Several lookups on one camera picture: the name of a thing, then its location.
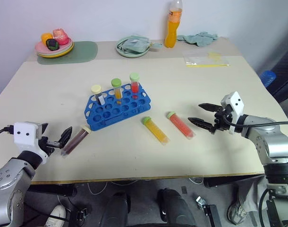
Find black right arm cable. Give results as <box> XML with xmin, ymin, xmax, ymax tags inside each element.
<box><xmin>222</xmin><ymin>115</ymin><xmax>288</xmax><ymax>130</ymax></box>

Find yellow-capped tube, white contents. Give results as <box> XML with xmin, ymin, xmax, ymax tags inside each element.
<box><xmin>91</xmin><ymin>85</ymin><xmax>107</xmax><ymax>106</ymax></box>

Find pink plate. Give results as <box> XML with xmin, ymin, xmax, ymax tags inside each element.
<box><xmin>34</xmin><ymin>37</ymin><xmax>73</xmax><ymax>54</ymax></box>

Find pink toy food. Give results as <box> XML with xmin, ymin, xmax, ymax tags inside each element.
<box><xmin>52</xmin><ymin>28</ymin><xmax>71</xmax><ymax>46</ymax></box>

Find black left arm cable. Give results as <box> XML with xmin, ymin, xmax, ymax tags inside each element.
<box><xmin>0</xmin><ymin>126</ymin><xmax>15</xmax><ymax>139</ymax></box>

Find clear zip bag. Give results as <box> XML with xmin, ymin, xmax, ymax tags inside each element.
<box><xmin>182</xmin><ymin>50</ymin><xmax>232</xmax><ymax>68</ymax></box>

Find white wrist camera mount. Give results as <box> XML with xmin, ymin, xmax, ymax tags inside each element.
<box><xmin>13</xmin><ymin>122</ymin><xmax>50</xmax><ymax>164</ymax></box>
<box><xmin>220</xmin><ymin>91</ymin><xmax>245</xmax><ymax>135</ymax></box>

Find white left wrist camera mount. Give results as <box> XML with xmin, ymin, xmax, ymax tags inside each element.
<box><xmin>13</xmin><ymin>122</ymin><xmax>50</xmax><ymax>164</ymax></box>

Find yellow-capped tube, dark brown liquid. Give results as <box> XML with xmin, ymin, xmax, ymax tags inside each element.
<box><xmin>60</xmin><ymin>125</ymin><xmax>92</xmax><ymax>159</ymax></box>

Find black equipment case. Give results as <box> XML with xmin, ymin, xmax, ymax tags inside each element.
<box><xmin>268</xmin><ymin>50</ymin><xmax>288</xmax><ymax>104</ymax></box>

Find crumpled green cloth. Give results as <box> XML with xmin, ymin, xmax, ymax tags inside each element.
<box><xmin>177</xmin><ymin>31</ymin><xmax>219</xmax><ymax>47</ymax></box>

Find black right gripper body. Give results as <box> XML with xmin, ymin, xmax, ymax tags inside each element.
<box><xmin>209</xmin><ymin>105</ymin><xmax>232</xmax><ymax>136</ymax></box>

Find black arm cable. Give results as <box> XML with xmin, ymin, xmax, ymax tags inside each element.
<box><xmin>0</xmin><ymin>126</ymin><xmax>15</xmax><ymax>139</ymax></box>
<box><xmin>222</xmin><ymin>115</ymin><xmax>288</xmax><ymax>130</ymax></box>

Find dark rounded shape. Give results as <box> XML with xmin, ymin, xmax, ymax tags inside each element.
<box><xmin>100</xmin><ymin>191</ymin><xmax>132</xmax><ymax>227</ymax></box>
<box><xmin>156</xmin><ymin>187</ymin><xmax>198</xmax><ymax>227</ymax></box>

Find green-capped tube, salmon red liquid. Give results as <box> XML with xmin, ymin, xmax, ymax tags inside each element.
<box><xmin>167</xmin><ymin>111</ymin><xmax>197</xmax><ymax>140</ymax></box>

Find small black caster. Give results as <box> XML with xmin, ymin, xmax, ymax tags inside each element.
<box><xmin>75</xmin><ymin>207</ymin><xmax>92</xmax><ymax>222</ymax></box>

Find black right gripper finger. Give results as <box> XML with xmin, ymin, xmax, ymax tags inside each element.
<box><xmin>198</xmin><ymin>103</ymin><xmax>222</xmax><ymax>114</ymax></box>
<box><xmin>187</xmin><ymin>117</ymin><xmax>216</xmax><ymax>133</ymax></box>

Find yellow plate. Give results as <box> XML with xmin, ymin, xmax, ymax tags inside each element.
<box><xmin>37</xmin><ymin>42</ymin><xmax>75</xmax><ymax>59</ymax></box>

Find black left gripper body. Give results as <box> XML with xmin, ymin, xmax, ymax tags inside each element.
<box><xmin>38</xmin><ymin>136</ymin><xmax>63</xmax><ymax>157</ymax></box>

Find black table frame bar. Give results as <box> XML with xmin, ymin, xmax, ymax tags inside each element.
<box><xmin>203</xmin><ymin>174</ymin><xmax>265</xmax><ymax>189</ymax></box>
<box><xmin>27</xmin><ymin>183</ymin><xmax>78</xmax><ymax>198</ymax></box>

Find thick black cable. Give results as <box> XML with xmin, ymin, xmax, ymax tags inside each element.
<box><xmin>258</xmin><ymin>187</ymin><xmax>270</xmax><ymax>227</ymax></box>

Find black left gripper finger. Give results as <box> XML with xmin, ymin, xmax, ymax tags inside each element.
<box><xmin>59</xmin><ymin>126</ymin><xmax>74</xmax><ymax>149</ymax></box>
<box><xmin>41</xmin><ymin>122</ymin><xmax>50</xmax><ymax>138</ymax></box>

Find orange toy pepper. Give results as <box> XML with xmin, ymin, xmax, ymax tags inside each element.
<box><xmin>41</xmin><ymin>33</ymin><xmax>54</xmax><ymax>46</ymax></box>

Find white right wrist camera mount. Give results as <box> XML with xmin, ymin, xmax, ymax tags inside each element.
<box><xmin>220</xmin><ymin>91</ymin><xmax>245</xmax><ymax>135</ymax></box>

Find grey trouser leg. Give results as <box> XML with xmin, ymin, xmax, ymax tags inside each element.
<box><xmin>233</xmin><ymin>174</ymin><xmax>269</xmax><ymax>215</ymax></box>

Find pale green plate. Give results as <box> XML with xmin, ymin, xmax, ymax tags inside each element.
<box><xmin>36</xmin><ymin>44</ymin><xmax>73</xmax><ymax>58</ymax></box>

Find green-capped tube, yellow liquid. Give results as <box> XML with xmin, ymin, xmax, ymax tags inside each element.
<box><xmin>141</xmin><ymin>116</ymin><xmax>171</xmax><ymax>146</ymax></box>

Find pale green bowl with handle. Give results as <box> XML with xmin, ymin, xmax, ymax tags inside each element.
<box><xmin>115</xmin><ymin>35</ymin><xmax>163</xmax><ymax>58</ymax></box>

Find white floor cable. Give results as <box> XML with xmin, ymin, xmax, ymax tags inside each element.
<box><xmin>188</xmin><ymin>176</ymin><xmax>204</xmax><ymax>185</ymax></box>
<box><xmin>86</xmin><ymin>181</ymin><xmax>107</xmax><ymax>195</ymax></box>

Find green-capped tube, orange liquid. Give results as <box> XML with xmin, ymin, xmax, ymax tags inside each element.
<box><xmin>110</xmin><ymin>78</ymin><xmax>124</xmax><ymax>106</ymax></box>

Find green placemat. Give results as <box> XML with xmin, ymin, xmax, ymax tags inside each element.
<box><xmin>37</xmin><ymin>41</ymin><xmax>98</xmax><ymax>66</ymax></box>

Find blue ribbed container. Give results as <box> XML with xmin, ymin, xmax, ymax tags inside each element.
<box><xmin>259</xmin><ymin>70</ymin><xmax>277</xmax><ymax>88</ymax></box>

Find grey sneaker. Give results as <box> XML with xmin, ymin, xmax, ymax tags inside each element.
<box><xmin>227</xmin><ymin>200</ymin><xmax>249</xmax><ymax>226</ymax></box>

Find white shoe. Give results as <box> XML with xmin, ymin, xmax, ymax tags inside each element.
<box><xmin>44</xmin><ymin>204</ymin><xmax>67</xmax><ymax>227</ymax></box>

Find pale green pouch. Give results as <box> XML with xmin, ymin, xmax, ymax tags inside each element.
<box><xmin>121</xmin><ymin>35</ymin><xmax>150</xmax><ymax>53</ymax></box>

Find black caster stand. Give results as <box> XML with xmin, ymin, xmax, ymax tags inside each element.
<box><xmin>195</xmin><ymin>195</ymin><xmax>222</xmax><ymax>227</ymax></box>

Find dark toy fruit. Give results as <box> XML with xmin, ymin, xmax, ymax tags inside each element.
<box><xmin>45</xmin><ymin>38</ymin><xmax>59</xmax><ymax>51</ymax></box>

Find blue test tube rack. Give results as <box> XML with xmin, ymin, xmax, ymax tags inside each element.
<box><xmin>84</xmin><ymin>83</ymin><xmax>152</xmax><ymax>131</ymax></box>

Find orange soda bottle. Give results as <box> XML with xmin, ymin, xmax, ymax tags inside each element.
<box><xmin>164</xmin><ymin>0</ymin><xmax>184</xmax><ymax>49</ymax></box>

